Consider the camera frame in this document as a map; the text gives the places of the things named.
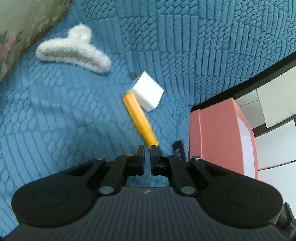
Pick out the black tube object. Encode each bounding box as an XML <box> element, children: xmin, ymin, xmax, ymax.
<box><xmin>173</xmin><ymin>140</ymin><xmax>186</xmax><ymax>162</ymax></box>

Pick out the pink storage box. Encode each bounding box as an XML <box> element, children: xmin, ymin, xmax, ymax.
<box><xmin>189</xmin><ymin>98</ymin><xmax>258</xmax><ymax>179</ymax></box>

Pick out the floral green cushion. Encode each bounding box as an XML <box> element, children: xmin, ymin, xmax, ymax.
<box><xmin>1</xmin><ymin>0</ymin><xmax>71</xmax><ymax>79</ymax></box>

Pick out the blue textured sofa cover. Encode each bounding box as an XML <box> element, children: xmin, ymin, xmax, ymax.
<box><xmin>1</xmin><ymin>1</ymin><xmax>295</xmax><ymax>237</ymax></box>

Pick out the yellow plastic screwdriver handle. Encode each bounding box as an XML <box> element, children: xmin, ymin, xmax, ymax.
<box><xmin>123</xmin><ymin>93</ymin><xmax>159</xmax><ymax>149</ymax></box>

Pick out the white cube block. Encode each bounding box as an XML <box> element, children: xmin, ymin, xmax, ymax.
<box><xmin>128</xmin><ymin>71</ymin><xmax>164</xmax><ymax>112</ymax></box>

